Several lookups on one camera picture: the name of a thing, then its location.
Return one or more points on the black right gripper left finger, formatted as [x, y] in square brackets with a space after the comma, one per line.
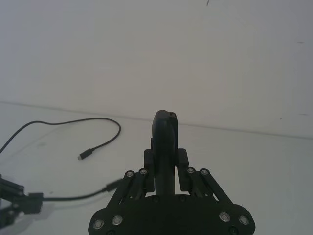
[149, 176]

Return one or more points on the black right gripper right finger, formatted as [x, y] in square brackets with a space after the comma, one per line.
[183, 176]

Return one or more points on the black rack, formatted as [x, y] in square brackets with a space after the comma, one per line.
[35, 203]

